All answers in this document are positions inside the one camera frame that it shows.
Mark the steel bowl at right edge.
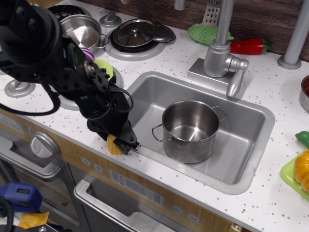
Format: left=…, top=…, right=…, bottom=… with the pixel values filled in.
left=299, top=76, right=309, bottom=111

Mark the purple striped toy onion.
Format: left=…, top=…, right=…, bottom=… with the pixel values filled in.
left=80, top=47, right=95, bottom=62

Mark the large steel pot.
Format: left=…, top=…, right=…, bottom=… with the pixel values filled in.
left=152, top=100, right=227, bottom=164

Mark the grey vertical post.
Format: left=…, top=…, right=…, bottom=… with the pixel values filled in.
left=278, top=0, right=309, bottom=70

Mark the black braided cable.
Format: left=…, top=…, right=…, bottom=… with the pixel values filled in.
left=0, top=82, right=61, bottom=117

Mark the steel pot lid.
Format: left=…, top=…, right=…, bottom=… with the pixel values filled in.
left=113, top=19, right=156, bottom=47

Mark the grey stove knob back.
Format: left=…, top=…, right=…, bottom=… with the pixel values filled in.
left=99, top=12, right=122, bottom=28

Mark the grey dishwasher door handle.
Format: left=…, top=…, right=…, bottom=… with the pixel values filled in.
left=73, top=179, right=184, bottom=232

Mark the small steel lid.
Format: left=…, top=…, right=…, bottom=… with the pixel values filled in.
left=154, top=22, right=176, bottom=43

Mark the yellow toy pumpkin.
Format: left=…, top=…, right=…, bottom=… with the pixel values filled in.
left=293, top=149, right=309, bottom=192

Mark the yellow toy corn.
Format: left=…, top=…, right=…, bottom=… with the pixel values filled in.
left=107, top=134, right=123, bottom=156

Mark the grey stove knob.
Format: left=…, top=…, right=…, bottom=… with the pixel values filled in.
left=4, top=80, right=36, bottom=98
left=99, top=12, right=122, bottom=28

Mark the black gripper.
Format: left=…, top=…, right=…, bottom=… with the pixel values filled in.
left=77, top=83, right=141, bottom=155

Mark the grey toy sink basin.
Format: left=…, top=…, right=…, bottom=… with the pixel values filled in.
left=128, top=72, right=275, bottom=194

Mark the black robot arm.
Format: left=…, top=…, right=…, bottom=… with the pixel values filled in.
left=0, top=0, right=140, bottom=154

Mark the grey oven door handle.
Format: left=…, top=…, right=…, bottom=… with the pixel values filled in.
left=0, top=136, right=62, bottom=182

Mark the green toy vegetable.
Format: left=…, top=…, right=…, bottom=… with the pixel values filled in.
left=295, top=131, right=309, bottom=148

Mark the light green toy plate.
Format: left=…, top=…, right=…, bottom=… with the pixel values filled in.
left=95, top=58, right=114, bottom=81

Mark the metal grater spatula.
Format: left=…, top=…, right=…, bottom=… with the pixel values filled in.
left=202, top=0, right=221, bottom=27

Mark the grey hanging rod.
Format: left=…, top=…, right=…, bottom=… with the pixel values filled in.
left=174, top=0, right=186, bottom=11

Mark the grey oven dial knob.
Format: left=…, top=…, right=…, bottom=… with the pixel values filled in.
left=30, top=131, right=60, bottom=159

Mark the back left stove burner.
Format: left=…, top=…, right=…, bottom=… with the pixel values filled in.
left=48, top=5, right=90, bottom=21

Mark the small steel saucepan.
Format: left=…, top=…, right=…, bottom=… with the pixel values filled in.
left=60, top=14, right=110, bottom=52

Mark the yellow tape piece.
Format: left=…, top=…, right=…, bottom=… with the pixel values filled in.
left=18, top=212, right=49, bottom=229

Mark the red toy chili pepper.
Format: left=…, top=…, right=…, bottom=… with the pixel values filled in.
left=230, top=38, right=272, bottom=55

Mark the green toy bitter gourd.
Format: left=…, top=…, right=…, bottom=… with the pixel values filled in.
left=187, top=23, right=235, bottom=46

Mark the blue clamp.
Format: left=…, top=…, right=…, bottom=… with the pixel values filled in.
left=0, top=182, right=42, bottom=213

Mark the grey toy faucet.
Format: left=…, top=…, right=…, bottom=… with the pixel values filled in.
left=187, top=0, right=249, bottom=99

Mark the grey stove knob front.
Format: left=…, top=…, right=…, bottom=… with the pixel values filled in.
left=4, top=80, right=36, bottom=98

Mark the green cutting board tray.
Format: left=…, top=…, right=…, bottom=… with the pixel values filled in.
left=280, top=150, right=309, bottom=202

